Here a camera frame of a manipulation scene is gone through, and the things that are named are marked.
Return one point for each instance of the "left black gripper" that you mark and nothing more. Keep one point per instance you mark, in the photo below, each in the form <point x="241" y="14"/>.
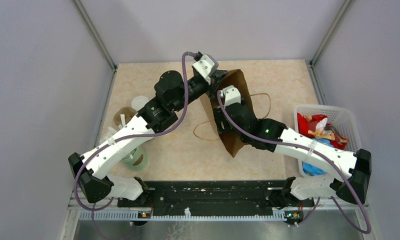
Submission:
<point x="216" y="79"/>

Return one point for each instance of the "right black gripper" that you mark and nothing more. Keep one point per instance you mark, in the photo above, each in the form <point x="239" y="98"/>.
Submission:
<point x="219" y="118"/>

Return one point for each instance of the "brown paper bag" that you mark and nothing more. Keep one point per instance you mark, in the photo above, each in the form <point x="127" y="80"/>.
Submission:
<point x="231" y="142"/>

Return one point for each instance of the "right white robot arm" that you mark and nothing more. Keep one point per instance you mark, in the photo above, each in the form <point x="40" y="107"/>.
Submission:
<point x="347" y="173"/>

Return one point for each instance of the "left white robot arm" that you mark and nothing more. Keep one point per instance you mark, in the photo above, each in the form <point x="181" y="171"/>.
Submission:
<point x="91" y="169"/>

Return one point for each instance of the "stack of white lids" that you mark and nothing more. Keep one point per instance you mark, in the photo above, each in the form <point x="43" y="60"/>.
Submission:
<point x="139" y="102"/>

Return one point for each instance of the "red snack packet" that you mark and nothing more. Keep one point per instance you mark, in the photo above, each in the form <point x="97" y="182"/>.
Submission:
<point x="318" y="127"/>

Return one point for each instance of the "stack of cardboard cup carriers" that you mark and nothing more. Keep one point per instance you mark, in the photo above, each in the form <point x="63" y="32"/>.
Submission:
<point x="123" y="116"/>

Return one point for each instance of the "blue snack packet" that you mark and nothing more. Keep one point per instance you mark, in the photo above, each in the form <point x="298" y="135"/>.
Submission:
<point x="312" y="170"/>

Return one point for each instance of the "white plastic basket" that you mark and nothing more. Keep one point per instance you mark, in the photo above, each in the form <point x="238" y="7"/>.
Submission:
<point x="341" y="118"/>

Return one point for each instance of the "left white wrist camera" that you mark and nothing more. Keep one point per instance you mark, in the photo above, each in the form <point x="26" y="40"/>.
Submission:
<point x="205" y="65"/>

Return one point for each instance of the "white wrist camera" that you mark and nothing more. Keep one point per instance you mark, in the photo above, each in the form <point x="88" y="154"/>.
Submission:
<point x="205" y="65"/>
<point x="230" y="95"/>

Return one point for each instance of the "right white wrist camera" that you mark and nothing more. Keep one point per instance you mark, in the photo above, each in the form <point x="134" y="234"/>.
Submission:
<point x="230" y="95"/>

